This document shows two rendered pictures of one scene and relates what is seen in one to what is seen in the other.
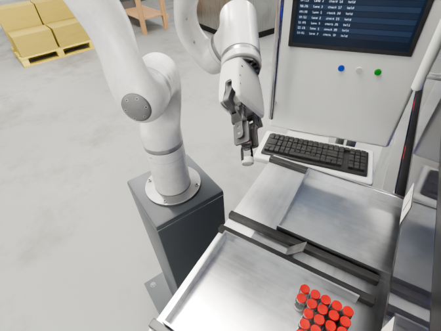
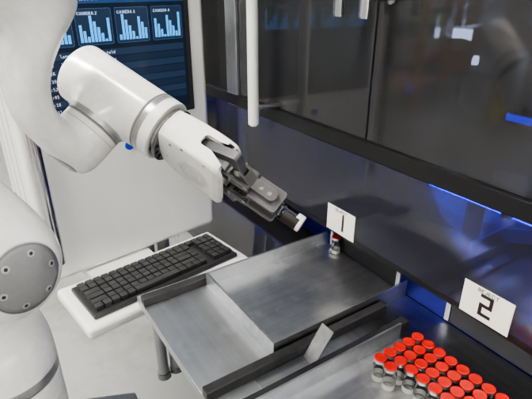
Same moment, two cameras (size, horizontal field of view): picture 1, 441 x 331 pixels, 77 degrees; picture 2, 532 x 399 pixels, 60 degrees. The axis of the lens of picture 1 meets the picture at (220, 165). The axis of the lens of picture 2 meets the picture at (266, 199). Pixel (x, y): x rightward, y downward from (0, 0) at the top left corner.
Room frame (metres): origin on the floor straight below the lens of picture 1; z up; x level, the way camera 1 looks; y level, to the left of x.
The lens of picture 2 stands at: (0.22, 0.44, 1.48)
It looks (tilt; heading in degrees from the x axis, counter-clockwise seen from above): 25 degrees down; 292
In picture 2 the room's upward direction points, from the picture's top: straight up
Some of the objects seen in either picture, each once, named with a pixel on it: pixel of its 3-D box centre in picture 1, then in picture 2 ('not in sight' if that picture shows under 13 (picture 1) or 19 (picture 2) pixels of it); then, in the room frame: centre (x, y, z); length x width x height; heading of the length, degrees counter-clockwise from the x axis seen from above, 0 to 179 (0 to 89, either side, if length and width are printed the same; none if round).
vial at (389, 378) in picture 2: (300, 302); (389, 376); (0.24, -0.15, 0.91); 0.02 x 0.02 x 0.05
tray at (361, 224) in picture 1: (352, 220); (305, 283); (0.45, -0.35, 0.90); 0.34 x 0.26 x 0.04; 56
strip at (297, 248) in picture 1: (277, 240); (295, 356); (0.40, -0.13, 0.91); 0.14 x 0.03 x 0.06; 55
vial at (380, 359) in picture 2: (303, 293); (379, 367); (0.26, -0.16, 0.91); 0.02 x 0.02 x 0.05
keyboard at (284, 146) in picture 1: (314, 152); (158, 269); (0.85, -0.38, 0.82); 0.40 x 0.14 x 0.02; 64
